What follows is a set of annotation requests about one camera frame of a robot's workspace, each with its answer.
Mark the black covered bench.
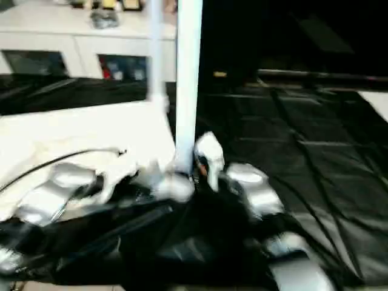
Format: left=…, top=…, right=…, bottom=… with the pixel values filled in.
left=256, top=68, right=388, bottom=85

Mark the red package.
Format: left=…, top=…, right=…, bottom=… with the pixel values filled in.
left=102, top=57, right=112, bottom=80

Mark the white plastic table top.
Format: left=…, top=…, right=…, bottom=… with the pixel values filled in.
left=0, top=96, right=195, bottom=222

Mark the black work mat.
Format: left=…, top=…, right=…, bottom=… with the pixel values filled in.
left=0, top=74, right=388, bottom=287

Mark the white cabinet with glass doors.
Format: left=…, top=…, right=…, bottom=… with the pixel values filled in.
left=0, top=2, right=179, bottom=83

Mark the white flat board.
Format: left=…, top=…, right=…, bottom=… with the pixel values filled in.
left=356, top=90, right=388, bottom=122

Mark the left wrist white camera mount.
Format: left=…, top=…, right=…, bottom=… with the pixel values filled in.
left=96, top=159, right=144, bottom=204

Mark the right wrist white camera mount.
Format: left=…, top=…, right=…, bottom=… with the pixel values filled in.
left=193, top=132, right=226, bottom=192

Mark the white plastic table leg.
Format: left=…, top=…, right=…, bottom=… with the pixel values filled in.
left=146, top=0, right=170, bottom=113
left=174, top=0, right=203, bottom=176

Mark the black cabinet with yellow label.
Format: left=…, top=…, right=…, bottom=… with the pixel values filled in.
left=201, top=0, right=262, bottom=89

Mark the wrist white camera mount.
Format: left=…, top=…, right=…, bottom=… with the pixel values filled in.
left=96, top=159, right=144, bottom=204
left=193, top=132, right=226, bottom=192

